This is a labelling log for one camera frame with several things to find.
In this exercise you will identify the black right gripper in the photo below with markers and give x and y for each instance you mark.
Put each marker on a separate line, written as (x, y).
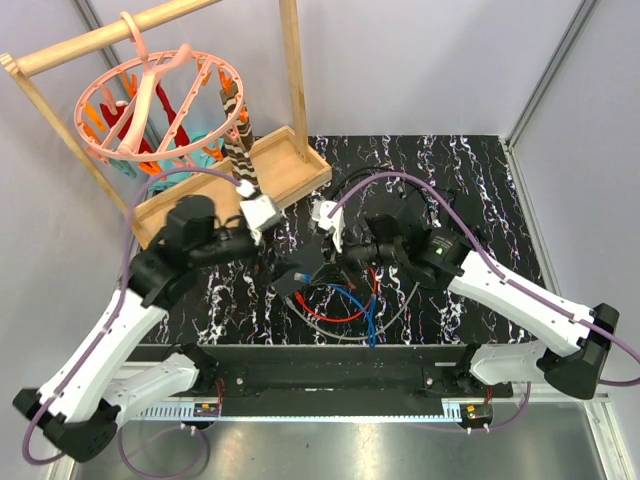
(343, 256)

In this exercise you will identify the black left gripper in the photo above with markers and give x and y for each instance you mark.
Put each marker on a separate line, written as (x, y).
(253, 241)

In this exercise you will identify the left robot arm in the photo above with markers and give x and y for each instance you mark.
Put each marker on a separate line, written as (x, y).
(81, 409)

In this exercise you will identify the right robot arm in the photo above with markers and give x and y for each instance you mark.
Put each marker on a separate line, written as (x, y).
(571, 342)

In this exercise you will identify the black power adapter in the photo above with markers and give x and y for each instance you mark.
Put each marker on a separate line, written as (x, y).
(470, 212)

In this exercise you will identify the brown striped sock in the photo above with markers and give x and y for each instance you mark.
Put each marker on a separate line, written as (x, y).
(239, 151)

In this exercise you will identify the black marble pattern mat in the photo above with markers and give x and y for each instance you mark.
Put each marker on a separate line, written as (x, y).
(229, 305)

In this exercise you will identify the pink round clip hanger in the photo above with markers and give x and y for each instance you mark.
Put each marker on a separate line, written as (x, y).
(133, 116)

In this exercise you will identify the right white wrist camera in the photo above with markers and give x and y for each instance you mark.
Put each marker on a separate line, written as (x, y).
(327, 217)

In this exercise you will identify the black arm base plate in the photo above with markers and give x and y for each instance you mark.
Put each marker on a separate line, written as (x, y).
(329, 390)

